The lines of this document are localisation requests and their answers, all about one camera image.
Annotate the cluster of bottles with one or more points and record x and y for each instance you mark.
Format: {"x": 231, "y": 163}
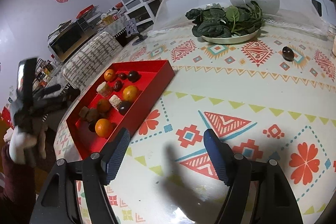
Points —
{"x": 44, "y": 74}

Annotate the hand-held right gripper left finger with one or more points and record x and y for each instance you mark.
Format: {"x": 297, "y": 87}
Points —
{"x": 118, "y": 153}

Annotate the grey lace table cover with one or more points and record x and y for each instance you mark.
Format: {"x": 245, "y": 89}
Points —
{"x": 115, "y": 27}

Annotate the white fruit chunk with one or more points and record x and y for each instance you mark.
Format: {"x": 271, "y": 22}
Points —
{"x": 115, "y": 101}
{"x": 103, "y": 88}

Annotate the yellow container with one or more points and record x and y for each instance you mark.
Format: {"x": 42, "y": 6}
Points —
{"x": 107, "y": 19}

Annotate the red shallow box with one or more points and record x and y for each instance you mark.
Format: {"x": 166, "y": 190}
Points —
{"x": 149, "y": 79}

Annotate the white oval plate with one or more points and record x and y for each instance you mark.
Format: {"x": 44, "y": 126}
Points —
{"x": 231, "y": 39}

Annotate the small red date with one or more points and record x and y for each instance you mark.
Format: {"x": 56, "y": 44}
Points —
{"x": 121, "y": 76}
{"x": 117, "y": 85}

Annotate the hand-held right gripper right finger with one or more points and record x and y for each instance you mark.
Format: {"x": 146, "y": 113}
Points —
{"x": 216, "y": 155}

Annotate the person's left hand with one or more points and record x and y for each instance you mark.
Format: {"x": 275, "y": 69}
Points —
{"x": 19, "y": 146}

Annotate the white appliance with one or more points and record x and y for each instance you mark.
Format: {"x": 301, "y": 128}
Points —
{"x": 325, "y": 11}

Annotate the patterned fabric chair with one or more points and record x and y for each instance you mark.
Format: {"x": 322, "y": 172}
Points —
{"x": 92, "y": 61}

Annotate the orange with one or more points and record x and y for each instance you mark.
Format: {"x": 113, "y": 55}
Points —
{"x": 110, "y": 75}
{"x": 103, "y": 106}
{"x": 103, "y": 127}
{"x": 130, "y": 93}

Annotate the large white drawer unit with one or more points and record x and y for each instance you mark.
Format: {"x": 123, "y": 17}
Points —
{"x": 143, "y": 12}

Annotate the red flat box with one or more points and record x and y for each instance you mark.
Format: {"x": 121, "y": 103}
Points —
{"x": 85, "y": 11}

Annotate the brown fruit chunk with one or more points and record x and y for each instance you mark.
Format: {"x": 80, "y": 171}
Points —
{"x": 93, "y": 114}
{"x": 83, "y": 111}

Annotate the red object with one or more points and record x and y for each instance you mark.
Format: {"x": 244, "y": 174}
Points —
{"x": 6, "y": 117}

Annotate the black microwave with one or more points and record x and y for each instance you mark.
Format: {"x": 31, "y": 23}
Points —
{"x": 68, "y": 40}

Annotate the dark plum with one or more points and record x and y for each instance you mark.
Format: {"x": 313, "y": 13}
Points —
{"x": 288, "y": 53}
{"x": 124, "y": 107}
{"x": 91, "y": 126}
{"x": 133, "y": 76}

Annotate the spinach leaves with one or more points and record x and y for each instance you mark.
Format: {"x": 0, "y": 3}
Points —
{"x": 220, "y": 22}

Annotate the person's left forearm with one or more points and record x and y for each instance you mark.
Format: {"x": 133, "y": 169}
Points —
{"x": 15, "y": 187}

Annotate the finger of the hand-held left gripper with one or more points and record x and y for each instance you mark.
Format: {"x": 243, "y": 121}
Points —
{"x": 51, "y": 90}
{"x": 61, "y": 100}

